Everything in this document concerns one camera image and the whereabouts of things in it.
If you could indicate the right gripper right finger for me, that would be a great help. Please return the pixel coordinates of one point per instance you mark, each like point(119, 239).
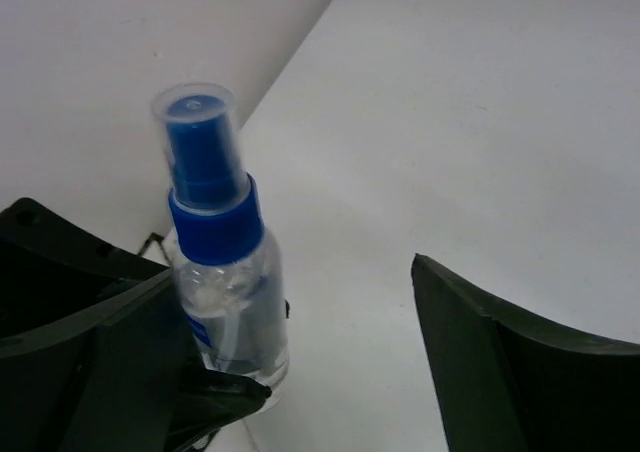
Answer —
point(507, 379)

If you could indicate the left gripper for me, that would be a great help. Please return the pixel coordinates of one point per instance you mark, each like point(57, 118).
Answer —
point(51, 268)

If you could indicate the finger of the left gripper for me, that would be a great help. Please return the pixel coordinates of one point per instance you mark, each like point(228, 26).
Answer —
point(209, 400)

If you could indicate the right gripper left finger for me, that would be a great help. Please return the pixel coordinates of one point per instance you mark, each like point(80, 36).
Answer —
point(101, 379)

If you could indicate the blue capped spray bottle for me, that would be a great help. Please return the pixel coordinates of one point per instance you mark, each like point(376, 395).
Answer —
point(227, 266)

